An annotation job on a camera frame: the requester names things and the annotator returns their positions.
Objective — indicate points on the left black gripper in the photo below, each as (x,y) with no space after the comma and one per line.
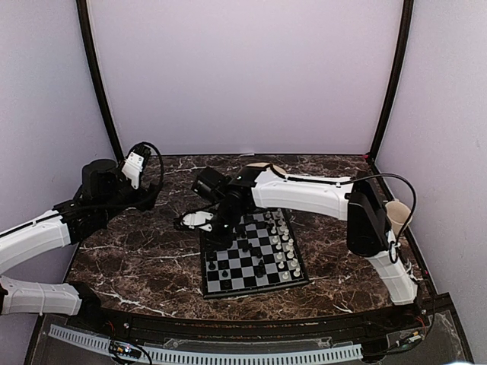
(147,198)

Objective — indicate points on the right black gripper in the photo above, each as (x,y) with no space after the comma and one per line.
(221,241)

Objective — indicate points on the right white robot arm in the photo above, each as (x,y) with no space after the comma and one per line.
(370,232)

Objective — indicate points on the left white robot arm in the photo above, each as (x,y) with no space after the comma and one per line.
(107,189)

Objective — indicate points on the green circuit board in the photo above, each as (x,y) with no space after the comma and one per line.
(124,350)

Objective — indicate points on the black and grey chessboard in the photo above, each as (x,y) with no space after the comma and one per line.
(263,256)

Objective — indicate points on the ceramic bird plate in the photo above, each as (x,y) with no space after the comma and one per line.
(266,165)

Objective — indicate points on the cream ceramic cup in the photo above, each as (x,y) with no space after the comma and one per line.
(398,215)

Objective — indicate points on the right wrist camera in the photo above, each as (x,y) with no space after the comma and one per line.
(200,220)

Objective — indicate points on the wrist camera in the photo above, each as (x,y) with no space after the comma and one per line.
(134,165)
(200,220)

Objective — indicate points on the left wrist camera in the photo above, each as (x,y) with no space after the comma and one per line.
(134,165)

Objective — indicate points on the black front rail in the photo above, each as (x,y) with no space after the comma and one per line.
(154,328)

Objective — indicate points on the white slotted cable duct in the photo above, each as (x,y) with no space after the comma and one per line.
(212,352)

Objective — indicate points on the left black frame post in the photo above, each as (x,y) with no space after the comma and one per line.
(96,78)

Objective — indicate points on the black frame post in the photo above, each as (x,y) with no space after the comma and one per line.
(395,74)
(96,78)

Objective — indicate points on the right black frame post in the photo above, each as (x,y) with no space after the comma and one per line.
(395,74)

